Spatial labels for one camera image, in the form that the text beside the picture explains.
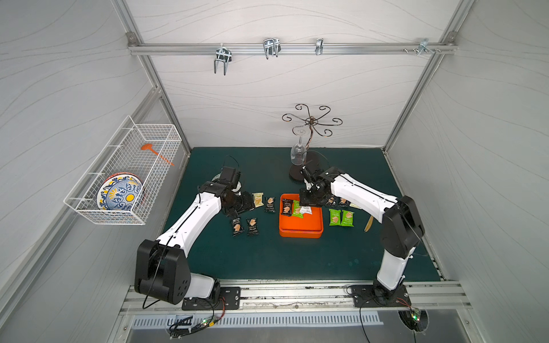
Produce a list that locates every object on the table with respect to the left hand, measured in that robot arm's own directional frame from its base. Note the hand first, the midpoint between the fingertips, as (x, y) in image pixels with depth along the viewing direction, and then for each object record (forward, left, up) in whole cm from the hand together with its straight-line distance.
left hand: (250, 208), depth 83 cm
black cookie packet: (+7, -7, -11) cm, 15 cm away
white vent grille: (-36, +26, -13) cm, 46 cm away
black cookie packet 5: (+11, -35, -12) cm, 39 cm away
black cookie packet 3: (-4, 0, -11) cm, 12 cm away
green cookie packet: (+3, -36, -12) cm, 38 cm away
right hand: (+5, -21, -3) cm, 22 cm away
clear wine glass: (+19, -19, +11) cm, 30 cm away
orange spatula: (+14, +38, +19) cm, 45 cm away
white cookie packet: (+1, -22, -3) cm, 22 cm away
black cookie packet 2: (-3, +7, -12) cm, 14 cm away
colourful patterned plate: (-8, +35, +22) cm, 42 cm away
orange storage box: (-4, -24, -8) cm, 26 cm away
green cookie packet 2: (+3, -42, -12) cm, 44 cm away
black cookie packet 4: (+7, -15, -11) cm, 20 cm away
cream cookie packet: (+11, -1, -11) cm, 16 cm away
